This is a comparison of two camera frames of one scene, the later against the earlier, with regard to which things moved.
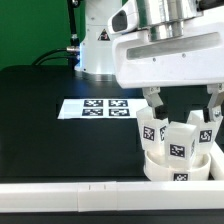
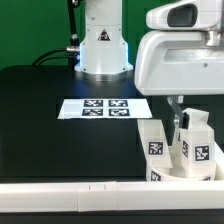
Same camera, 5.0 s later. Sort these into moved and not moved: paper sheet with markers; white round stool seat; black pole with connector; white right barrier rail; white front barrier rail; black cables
Moved: white round stool seat
Not moved: white right barrier rail; black pole with connector; white front barrier rail; black cables; paper sheet with markers
